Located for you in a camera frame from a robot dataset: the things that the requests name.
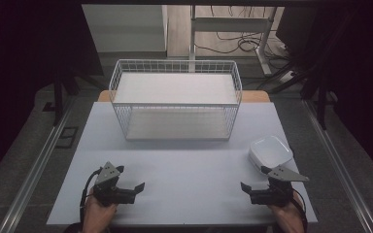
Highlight black rectangular floor frame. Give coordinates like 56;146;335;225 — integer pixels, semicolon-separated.
55;125;80;150

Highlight white square plate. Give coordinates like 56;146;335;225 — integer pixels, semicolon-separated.
248;135;295;172

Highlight white wire two-tier rack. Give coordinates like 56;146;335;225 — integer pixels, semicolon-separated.
108;58;244;142

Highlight white power strip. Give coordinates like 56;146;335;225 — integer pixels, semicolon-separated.
279;69;295;83

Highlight metal floor rail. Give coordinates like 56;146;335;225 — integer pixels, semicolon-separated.
301;98;373;233
0;96;79;233

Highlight person's right hand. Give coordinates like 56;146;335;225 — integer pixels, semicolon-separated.
267;191;305;227

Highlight white cabinet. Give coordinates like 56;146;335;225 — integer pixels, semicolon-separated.
81;4;169;54

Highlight white metal desk frame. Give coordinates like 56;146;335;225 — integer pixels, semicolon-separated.
187;4;279;77

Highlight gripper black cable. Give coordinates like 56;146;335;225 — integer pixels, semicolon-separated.
79;167;104;233
290;187;309;233

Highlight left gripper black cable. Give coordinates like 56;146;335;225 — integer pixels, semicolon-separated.
79;167;104;233

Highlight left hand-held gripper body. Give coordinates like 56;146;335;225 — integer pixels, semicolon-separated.
91;160;136;208

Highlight black metal stand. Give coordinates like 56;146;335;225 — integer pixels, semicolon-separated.
51;64;108;127
266;61;329;131

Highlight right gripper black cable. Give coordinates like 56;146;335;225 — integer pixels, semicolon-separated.
290;187;309;233

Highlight dark curtain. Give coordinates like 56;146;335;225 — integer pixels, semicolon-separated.
275;4;373;187
0;0;105;188

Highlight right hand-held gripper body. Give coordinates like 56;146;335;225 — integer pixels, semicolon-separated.
250;164;310;208

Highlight black floor cables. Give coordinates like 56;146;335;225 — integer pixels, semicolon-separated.
194;5;292;70

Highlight person's left hand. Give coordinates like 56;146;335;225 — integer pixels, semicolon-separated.
83;187;119;227

